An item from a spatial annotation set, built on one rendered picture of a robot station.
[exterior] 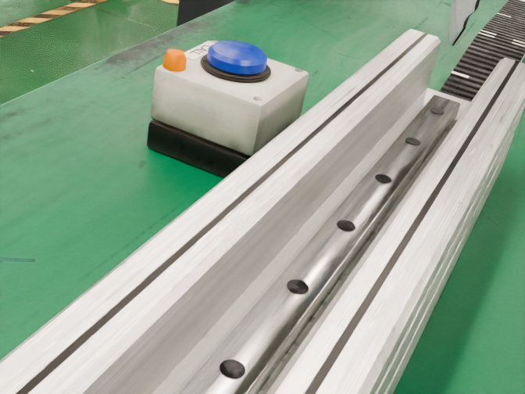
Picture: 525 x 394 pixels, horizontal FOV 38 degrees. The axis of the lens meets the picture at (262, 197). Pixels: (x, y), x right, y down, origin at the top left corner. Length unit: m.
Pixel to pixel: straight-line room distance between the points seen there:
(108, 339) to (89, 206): 0.22
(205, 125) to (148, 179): 0.05
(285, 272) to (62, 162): 0.22
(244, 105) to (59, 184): 0.12
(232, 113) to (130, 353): 0.26
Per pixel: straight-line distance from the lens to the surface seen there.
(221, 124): 0.49
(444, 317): 0.44
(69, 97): 0.60
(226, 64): 0.50
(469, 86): 0.72
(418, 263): 0.31
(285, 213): 0.35
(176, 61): 0.50
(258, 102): 0.48
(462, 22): 0.78
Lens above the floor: 1.03
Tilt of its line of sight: 30 degrees down
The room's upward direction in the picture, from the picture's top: 11 degrees clockwise
